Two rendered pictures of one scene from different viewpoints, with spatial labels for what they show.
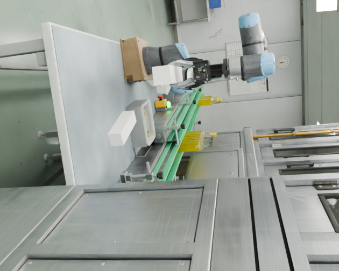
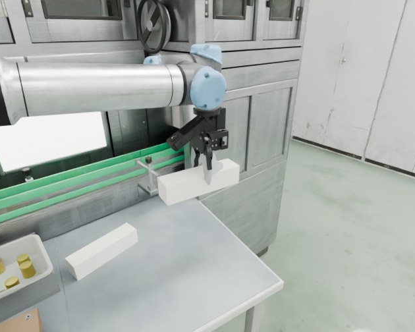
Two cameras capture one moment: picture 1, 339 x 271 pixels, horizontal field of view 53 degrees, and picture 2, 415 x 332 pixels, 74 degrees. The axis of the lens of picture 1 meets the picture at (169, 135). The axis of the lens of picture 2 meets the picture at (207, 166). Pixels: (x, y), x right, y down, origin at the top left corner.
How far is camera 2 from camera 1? 171 cm
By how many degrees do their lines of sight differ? 104
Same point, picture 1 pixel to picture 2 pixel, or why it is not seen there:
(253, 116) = not seen: outside the picture
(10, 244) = (246, 182)
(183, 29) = not seen: outside the picture
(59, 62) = (253, 259)
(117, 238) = (243, 136)
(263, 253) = (260, 60)
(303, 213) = (230, 34)
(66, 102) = (230, 236)
